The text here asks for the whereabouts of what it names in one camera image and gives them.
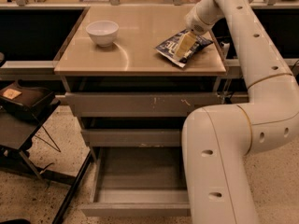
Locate blue Kettle chip bag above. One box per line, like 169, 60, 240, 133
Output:
155, 30, 213, 68

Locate dark side table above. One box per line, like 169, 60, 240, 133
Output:
0, 99, 92, 224

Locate grey open bottom drawer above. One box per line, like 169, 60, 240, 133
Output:
81, 147, 190, 217

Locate grey drawer cabinet with top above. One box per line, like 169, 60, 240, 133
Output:
55, 5, 226, 156

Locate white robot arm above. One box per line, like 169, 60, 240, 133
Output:
181, 0, 299, 224

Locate white ceramic bowl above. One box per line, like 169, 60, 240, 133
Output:
86, 21, 119, 47

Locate white spray bottle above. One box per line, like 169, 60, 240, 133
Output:
220, 41, 230, 58

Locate grey top drawer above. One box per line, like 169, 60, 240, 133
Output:
65, 92, 221, 118

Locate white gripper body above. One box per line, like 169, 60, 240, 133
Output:
185, 8, 210, 35

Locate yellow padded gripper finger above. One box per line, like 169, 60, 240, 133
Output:
174, 32, 196, 60

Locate black tray with tan note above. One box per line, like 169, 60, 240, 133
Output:
0, 81, 55, 120

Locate grey middle drawer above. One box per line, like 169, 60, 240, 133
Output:
81, 129, 181, 147

